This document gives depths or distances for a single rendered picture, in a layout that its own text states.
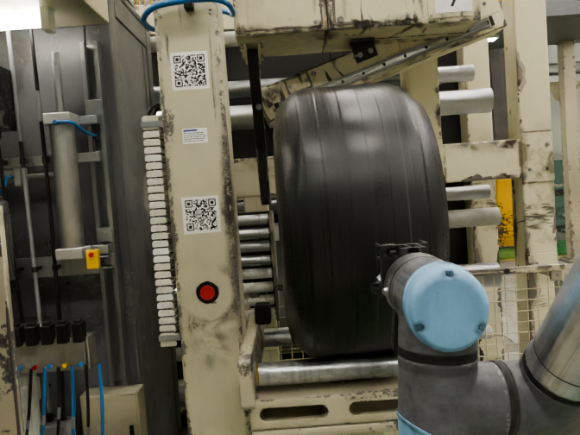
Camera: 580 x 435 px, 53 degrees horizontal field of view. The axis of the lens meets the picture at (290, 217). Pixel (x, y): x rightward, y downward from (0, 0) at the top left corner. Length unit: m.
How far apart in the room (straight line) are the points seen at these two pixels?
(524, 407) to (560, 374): 0.06
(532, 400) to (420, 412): 0.12
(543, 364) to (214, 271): 0.71
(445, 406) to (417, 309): 0.11
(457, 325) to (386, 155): 0.45
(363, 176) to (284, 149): 0.16
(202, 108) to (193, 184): 0.15
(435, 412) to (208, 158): 0.72
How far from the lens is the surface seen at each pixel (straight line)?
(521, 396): 0.73
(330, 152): 1.03
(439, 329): 0.66
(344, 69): 1.63
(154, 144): 1.24
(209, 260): 1.21
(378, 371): 1.18
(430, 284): 0.65
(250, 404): 1.15
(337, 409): 1.18
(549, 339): 0.68
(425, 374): 0.68
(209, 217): 1.20
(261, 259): 1.60
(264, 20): 1.51
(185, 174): 1.21
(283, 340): 1.44
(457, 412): 0.70
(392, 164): 1.03
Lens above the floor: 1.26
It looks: 3 degrees down
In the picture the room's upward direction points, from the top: 4 degrees counter-clockwise
